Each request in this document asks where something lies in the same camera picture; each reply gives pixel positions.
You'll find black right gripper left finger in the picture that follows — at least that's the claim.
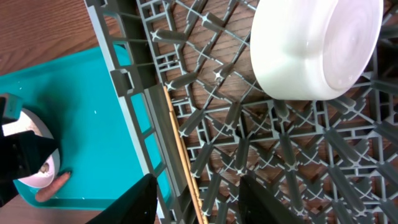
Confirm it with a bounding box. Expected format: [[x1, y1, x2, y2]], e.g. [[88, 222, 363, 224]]
[[86, 174, 158, 224]]

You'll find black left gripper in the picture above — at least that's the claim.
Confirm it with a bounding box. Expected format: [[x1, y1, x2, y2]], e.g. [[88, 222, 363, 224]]
[[1, 93, 58, 206]]

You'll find grey dishwasher rack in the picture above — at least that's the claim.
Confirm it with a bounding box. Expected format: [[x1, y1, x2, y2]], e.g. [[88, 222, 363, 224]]
[[86, 1, 397, 223]]

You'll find pale green bowl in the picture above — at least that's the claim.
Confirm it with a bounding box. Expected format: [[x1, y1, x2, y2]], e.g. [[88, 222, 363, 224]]
[[250, 0, 384, 100]]

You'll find white plate with food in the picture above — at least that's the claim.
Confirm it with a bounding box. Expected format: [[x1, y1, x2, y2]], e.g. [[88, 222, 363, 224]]
[[2, 108, 61, 189]]

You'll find orange carrot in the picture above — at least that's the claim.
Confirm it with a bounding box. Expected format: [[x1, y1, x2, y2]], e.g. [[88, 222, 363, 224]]
[[35, 172, 72, 202]]

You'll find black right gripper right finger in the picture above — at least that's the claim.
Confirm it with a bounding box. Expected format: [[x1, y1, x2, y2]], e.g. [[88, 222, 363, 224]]
[[238, 175, 305, 224]]

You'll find wooden chopstick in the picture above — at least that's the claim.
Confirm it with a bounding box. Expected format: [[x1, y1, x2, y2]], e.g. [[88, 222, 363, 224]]
[[180, 137, 209, 224], [163, 86, 204, 224]]

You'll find teal plastic tray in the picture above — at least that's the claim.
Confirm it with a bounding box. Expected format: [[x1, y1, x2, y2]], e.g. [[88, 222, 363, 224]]
[[1, 47, 144, 210]]

